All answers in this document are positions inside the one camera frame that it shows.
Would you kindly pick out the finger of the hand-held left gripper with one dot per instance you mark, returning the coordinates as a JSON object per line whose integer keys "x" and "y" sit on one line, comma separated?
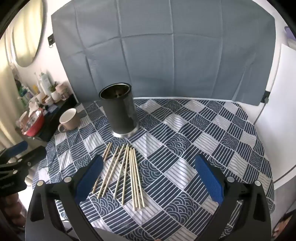
{"x": 19, "y": 147}
{"x": 32, "y": 155}

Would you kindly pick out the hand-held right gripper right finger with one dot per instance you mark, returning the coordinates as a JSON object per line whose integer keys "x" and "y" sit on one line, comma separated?
{"x": 209, "y": 179}

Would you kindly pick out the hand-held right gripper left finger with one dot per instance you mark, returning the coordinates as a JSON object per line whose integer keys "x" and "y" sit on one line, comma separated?
{"x": 90, "y": 178}

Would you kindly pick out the row of wooden chopsticks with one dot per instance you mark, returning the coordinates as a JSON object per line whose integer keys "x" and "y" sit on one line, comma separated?
{"x": 136, "y": 180}

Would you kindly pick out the round metal bowl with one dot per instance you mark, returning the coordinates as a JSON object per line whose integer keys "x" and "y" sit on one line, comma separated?
{"x": 120, "y": 111}

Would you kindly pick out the person's left hand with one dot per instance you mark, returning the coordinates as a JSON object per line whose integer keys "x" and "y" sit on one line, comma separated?
{"x": 13, "y": 208}

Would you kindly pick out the red pot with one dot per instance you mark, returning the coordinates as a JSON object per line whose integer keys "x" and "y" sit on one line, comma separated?
{"x": 34, "y": 126}

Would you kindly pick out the black side shelf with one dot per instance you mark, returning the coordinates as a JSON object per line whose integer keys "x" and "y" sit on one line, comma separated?
{"x": 53, "y": 118}

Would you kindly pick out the beige curtain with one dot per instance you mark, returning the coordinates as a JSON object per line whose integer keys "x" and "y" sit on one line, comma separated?
{"x": 7, "y": 104}

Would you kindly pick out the beige ceramic mug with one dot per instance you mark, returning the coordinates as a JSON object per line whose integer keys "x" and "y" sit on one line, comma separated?
{"x": 71, "y": 121}

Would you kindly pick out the small white jar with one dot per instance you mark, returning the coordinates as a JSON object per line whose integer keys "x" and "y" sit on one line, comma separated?
{"x": 49, "y": 101}

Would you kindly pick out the blue white patterned tablecloth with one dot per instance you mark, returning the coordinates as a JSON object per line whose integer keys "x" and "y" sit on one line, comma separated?
{"x": 185, "y": 129}

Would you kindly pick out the white potted succulent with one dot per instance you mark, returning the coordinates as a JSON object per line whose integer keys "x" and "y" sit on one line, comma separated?
{"x": 55, "y": 95}

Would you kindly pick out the glass jar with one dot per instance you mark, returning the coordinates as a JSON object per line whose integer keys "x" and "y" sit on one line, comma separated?
{"x": 65, "y": 96}

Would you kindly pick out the pale green bottle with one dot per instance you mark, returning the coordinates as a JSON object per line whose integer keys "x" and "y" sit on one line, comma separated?
{"x": 45, "y": 81}

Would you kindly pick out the pink lidded jar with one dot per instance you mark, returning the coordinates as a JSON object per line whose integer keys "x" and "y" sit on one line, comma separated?
{"x": 62, "y": 88}

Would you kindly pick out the white board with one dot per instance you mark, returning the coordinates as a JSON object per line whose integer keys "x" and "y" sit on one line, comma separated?
{"x": 277, "y": 115}

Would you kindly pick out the grey cloth backdrop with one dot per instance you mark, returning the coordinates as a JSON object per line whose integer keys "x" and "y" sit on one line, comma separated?
{"x": 161, "y": 58}

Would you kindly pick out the black wall hook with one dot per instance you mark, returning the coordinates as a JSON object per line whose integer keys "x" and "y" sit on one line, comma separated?
{"x": 50, "y": 40}

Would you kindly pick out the round wall mirror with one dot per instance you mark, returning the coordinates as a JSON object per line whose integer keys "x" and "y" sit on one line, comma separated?
{"x": 27, "y": 34}

